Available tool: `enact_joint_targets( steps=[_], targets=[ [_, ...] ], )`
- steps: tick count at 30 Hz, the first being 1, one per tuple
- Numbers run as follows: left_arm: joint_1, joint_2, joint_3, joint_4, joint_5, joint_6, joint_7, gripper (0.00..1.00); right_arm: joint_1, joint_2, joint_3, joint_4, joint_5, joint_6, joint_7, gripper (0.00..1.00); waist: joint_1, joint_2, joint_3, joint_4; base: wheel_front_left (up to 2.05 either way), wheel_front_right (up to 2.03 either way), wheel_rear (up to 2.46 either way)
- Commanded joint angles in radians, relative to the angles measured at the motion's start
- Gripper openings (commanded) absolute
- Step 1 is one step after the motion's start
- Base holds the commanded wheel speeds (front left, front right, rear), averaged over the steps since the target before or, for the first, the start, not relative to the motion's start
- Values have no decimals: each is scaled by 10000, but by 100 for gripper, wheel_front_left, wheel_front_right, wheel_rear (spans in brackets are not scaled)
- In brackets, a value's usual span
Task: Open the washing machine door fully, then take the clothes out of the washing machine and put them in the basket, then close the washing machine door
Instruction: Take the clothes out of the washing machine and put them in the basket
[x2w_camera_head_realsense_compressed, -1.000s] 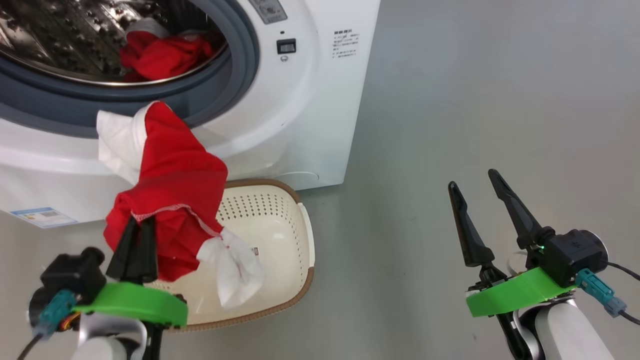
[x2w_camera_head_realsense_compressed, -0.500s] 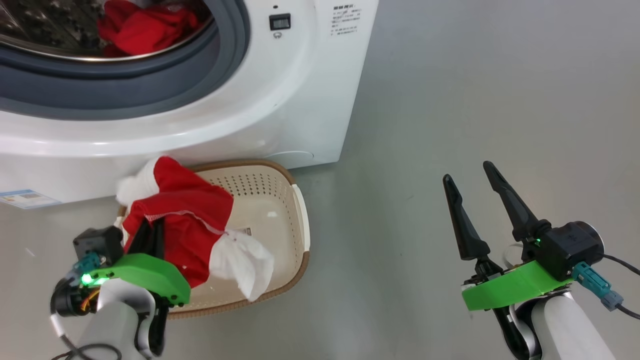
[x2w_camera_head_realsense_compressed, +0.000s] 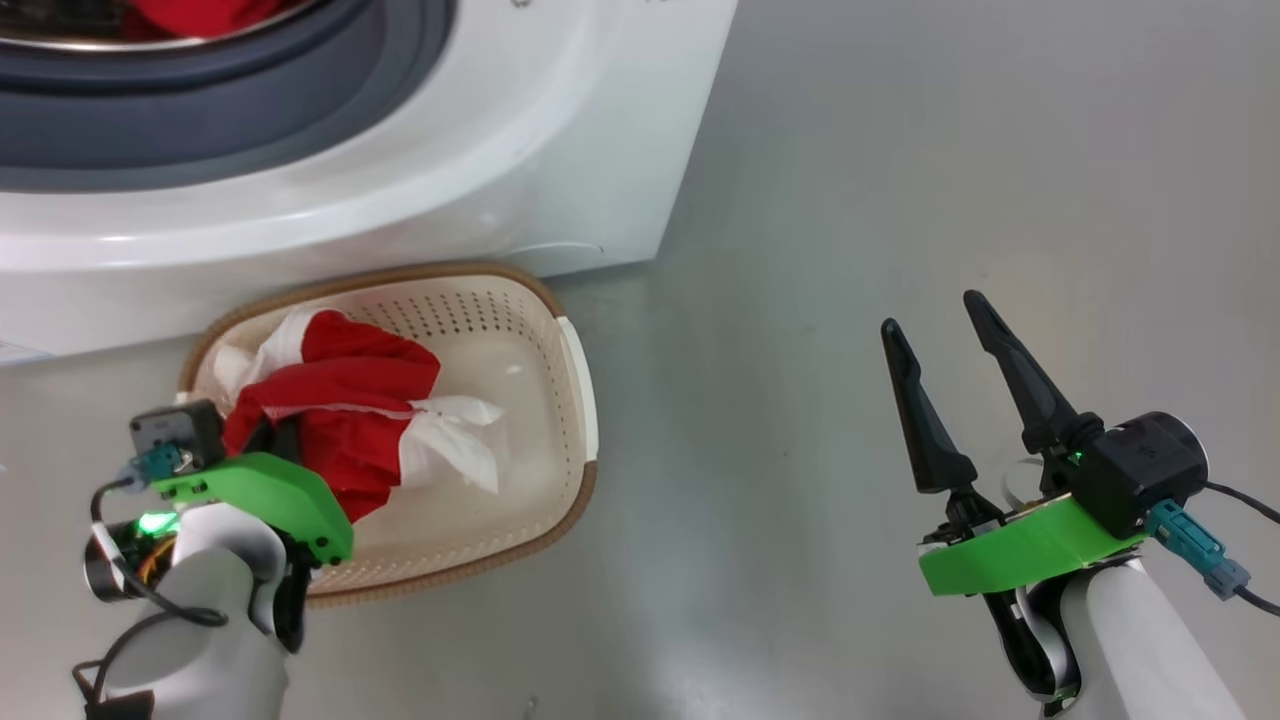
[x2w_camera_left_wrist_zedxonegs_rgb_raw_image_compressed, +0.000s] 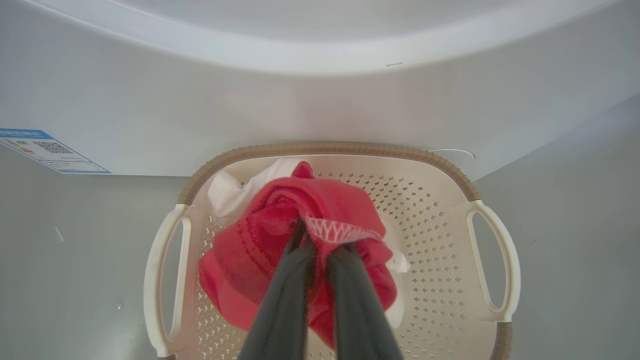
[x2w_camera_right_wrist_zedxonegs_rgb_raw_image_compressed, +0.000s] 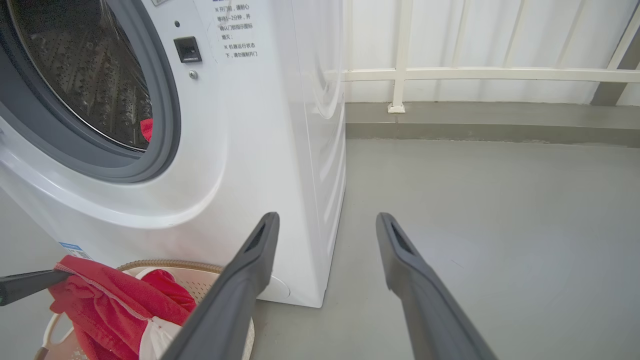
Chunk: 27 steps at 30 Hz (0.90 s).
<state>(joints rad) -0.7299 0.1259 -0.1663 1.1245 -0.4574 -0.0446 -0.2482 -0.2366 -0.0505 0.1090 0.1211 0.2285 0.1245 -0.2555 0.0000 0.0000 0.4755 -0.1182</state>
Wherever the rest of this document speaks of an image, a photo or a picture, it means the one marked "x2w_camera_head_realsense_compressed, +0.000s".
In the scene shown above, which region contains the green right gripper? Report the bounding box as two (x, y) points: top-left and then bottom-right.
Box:
(880, 290), (1151, 598)

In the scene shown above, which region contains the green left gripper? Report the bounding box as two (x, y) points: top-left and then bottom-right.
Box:
(150, 418), (356, 569)

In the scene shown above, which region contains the red and white garment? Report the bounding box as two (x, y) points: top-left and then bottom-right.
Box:
(215, 308), (506, 526)

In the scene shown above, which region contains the cream perforated laundry basket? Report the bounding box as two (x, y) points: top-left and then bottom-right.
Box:
(178, 262), (601, 609)

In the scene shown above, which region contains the white washing machine body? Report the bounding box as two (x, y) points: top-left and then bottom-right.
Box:
(0, 0), (741, 366)

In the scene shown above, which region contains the black cable with teal connector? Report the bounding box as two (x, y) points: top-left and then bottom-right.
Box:
(1145, 500), (1280, 613)
(70, 445), (231, 720)

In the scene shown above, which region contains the thin black cable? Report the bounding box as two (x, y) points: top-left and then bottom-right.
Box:
(1200, 482), (1280, 523)

